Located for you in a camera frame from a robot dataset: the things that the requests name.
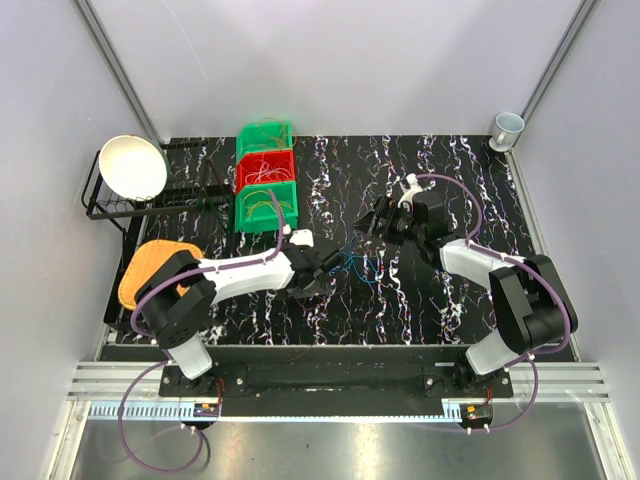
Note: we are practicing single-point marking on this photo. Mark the orange woven basket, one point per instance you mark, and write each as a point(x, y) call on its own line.
point(148, 258)

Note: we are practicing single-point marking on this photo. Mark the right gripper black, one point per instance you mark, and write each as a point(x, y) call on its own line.
point(387, 209)

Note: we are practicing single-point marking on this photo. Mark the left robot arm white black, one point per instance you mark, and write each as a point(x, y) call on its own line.
point(175, 300)

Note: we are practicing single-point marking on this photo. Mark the far green storage bin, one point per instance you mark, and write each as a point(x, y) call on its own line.
point(263, 136)

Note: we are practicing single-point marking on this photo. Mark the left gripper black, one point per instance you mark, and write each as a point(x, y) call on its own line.
point(321, 287)

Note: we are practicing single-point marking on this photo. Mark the white mug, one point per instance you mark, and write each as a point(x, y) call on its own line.
point(506, 130)

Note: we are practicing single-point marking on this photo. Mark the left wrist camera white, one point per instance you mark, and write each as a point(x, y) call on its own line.
point(299, 237)

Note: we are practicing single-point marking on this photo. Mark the black wire dish rack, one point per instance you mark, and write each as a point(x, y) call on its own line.
point(195, 206)

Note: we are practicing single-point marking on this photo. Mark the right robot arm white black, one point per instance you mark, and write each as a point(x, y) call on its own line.
point(531, 306)

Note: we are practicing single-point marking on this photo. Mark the white bowl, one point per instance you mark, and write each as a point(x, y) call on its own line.
point(133, 167)

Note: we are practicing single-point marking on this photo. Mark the near green storage bin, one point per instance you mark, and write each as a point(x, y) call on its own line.
point(255, 207)

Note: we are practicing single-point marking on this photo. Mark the red storage bin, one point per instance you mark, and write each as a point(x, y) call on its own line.
point(265, 167)

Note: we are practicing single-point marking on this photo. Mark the green storage bin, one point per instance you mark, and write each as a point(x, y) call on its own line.
point(255, 207)
point(263, 136)

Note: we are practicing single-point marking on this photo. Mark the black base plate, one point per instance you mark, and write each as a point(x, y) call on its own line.
point(331, 383)

